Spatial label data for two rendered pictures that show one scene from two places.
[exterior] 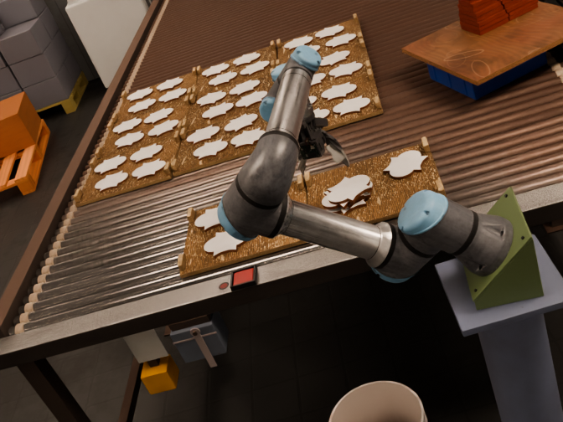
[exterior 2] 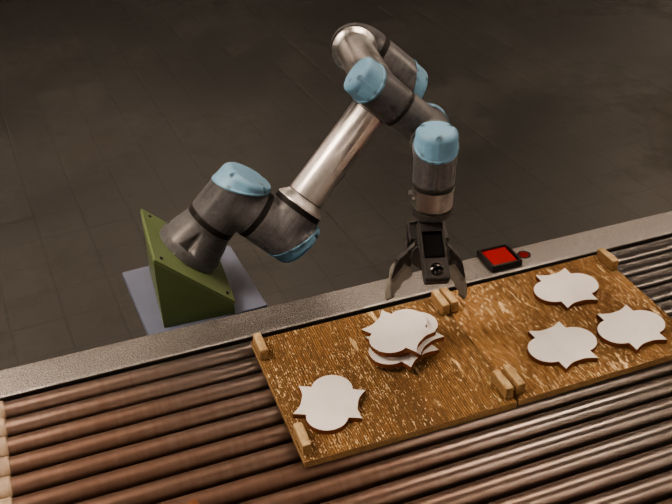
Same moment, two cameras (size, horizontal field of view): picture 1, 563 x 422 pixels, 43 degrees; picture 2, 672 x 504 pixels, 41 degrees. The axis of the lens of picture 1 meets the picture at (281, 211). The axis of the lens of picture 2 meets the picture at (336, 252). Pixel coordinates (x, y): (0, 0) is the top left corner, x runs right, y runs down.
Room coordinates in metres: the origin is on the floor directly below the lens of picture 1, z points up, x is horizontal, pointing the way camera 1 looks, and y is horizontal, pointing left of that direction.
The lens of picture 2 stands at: (2.96, -1.02, 2.09)
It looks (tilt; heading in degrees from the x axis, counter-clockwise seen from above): 34 degrees down; 149
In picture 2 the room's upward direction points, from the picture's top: 2 degrees counter-clockwise
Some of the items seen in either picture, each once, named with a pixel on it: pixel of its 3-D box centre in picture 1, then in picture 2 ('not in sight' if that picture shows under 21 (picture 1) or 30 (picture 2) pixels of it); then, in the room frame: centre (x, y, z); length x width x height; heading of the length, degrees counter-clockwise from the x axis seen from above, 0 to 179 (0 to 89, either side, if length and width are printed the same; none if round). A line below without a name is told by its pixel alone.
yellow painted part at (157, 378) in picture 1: (149, 357); not in sight; (1.78, 0.55, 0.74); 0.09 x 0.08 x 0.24; 78
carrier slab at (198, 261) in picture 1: (245, 226); (563, 322); (1.97, 0.12, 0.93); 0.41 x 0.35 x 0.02; 78
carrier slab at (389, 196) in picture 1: (371, 188); (377, 372); (1.88, -0.28, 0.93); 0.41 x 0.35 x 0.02; 78
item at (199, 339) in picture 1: (200, 335); not in sight; (1.74, 0.37, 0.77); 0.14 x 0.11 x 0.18; 78
